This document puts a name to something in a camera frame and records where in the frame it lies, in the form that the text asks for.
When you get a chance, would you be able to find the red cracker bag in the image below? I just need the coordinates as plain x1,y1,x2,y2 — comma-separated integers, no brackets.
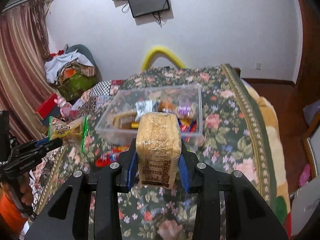
94,146,129,167

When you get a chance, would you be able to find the beige rice cake pack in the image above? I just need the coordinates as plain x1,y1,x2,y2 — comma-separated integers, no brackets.
136,112,182,189

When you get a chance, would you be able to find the yellow sandwich biscuit pack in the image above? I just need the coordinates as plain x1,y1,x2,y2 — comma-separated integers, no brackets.
112,112,139,129

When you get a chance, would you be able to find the clear plastic storage box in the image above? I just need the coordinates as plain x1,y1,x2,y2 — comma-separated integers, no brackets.
94,83,203,147

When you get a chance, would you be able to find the silver yellow snack bag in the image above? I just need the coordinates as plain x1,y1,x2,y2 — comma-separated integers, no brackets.
135,99,160,117

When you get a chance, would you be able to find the blue red snack bag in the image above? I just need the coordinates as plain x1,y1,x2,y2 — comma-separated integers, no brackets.
178,119,197,133

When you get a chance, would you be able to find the orange fried snack bag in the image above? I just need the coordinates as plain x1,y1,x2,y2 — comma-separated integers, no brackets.
158,99,177,113

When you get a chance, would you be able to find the purple label rice bar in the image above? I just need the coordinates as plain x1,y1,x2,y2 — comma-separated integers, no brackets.
176,103,197,119

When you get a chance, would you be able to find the operator left hand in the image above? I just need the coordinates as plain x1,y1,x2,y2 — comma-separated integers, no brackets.
0,172,34,210

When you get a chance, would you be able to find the red box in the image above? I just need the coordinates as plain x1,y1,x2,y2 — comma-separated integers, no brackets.
35,93,58,120

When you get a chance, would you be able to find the pink plush toy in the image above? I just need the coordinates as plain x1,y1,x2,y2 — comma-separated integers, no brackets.
54,96,72,118

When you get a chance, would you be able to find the patchwork quilt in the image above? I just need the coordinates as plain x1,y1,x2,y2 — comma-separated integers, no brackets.
64,80,124,122

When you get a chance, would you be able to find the striped red curtain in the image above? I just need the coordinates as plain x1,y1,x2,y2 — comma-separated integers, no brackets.
1,0,55,142

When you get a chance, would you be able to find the green floral bedspread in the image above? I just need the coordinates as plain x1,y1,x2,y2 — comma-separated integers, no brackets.
35,64,291,239

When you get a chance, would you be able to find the pile of clothes on chair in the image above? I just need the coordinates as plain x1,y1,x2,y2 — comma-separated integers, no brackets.
44,44,98,101

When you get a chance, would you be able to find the yellow foam tube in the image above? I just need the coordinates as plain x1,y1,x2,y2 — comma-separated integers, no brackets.
140,45,186,72

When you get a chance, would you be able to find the wooden wardrobe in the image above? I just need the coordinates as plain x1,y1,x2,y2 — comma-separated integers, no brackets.
292,0,319,110

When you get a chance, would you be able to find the wall power outlet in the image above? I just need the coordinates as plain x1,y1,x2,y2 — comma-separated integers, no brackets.
254,63,261,70

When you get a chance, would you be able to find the small black wall monitor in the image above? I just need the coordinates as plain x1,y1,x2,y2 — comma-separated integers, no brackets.
128,0,170,18

